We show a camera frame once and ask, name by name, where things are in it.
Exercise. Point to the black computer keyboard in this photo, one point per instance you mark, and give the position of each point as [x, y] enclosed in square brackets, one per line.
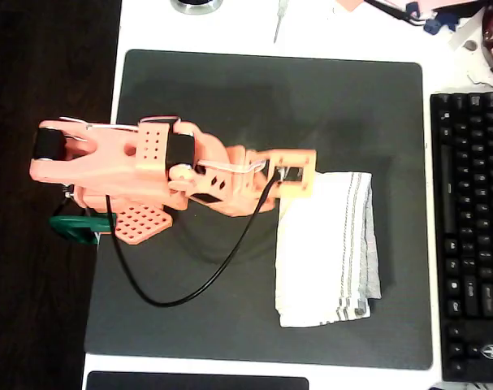
[469, 243]

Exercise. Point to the small motor control board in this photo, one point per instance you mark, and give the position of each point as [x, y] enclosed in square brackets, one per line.
[67, 191]

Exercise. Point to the blue plastic object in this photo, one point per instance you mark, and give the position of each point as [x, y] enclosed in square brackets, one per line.
[432, 26]

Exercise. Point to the white slim screwdriver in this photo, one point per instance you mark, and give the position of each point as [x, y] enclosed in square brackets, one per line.
[279, 16]

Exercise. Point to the small grey round coin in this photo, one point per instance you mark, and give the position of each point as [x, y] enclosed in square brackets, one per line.
[470, 45]

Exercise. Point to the pink perforated base plate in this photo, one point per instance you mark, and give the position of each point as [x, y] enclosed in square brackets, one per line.
[140, 227]

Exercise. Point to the black flat device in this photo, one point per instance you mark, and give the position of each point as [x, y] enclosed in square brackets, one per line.
[189, 384]

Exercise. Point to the pink wrist camera mount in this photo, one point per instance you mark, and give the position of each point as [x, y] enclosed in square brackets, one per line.
[291, 156]

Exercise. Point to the dark grey desk mat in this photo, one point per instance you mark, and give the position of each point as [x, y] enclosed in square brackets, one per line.
[270, 101]

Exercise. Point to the salmon pink robot arm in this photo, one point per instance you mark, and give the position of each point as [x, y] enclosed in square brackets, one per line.
[108, 162]

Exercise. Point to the green table clamp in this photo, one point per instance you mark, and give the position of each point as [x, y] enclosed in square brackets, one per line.
[73, 227]

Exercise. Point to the pink paper sheet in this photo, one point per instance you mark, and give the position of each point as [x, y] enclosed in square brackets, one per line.
[445, 3]

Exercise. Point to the round metal object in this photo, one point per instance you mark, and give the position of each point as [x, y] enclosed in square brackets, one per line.
[195, 9]

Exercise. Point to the white striped towel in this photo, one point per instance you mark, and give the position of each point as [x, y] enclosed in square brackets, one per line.
[311, 252]

